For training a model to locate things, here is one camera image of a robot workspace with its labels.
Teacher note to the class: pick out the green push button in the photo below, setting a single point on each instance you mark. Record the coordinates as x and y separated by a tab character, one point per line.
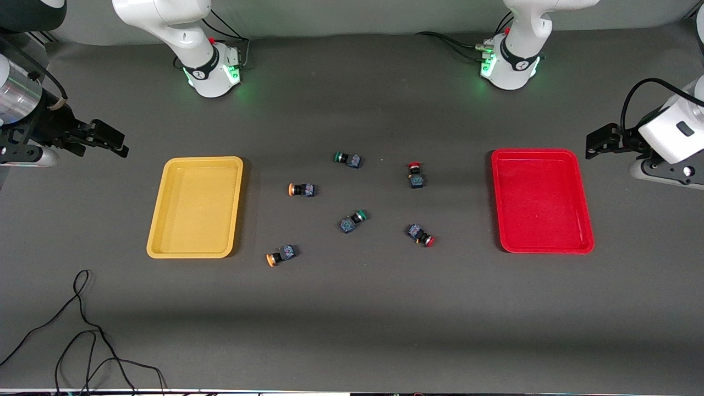
347	224
352	160

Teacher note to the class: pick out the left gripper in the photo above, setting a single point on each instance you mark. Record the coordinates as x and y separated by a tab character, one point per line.
620	138

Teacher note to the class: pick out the yellow plastic tray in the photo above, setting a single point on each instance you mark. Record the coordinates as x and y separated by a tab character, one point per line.
192	214

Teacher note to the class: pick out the aluminium frame rail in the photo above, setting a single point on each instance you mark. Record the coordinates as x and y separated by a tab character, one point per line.
41	37

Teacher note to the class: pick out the orange push button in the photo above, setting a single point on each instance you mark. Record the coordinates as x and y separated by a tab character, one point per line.
305	190
286	253

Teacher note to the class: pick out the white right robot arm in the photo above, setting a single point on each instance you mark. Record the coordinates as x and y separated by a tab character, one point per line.
187	38

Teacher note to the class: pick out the red plastic tray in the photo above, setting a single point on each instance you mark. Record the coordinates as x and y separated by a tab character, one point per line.
542	209

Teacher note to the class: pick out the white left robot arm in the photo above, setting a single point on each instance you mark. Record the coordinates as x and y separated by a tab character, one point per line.
517	60

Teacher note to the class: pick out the red push button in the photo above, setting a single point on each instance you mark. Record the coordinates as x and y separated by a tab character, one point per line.
415	231
416	180

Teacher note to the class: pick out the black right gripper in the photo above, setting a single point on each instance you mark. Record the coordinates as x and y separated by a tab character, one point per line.
50	123

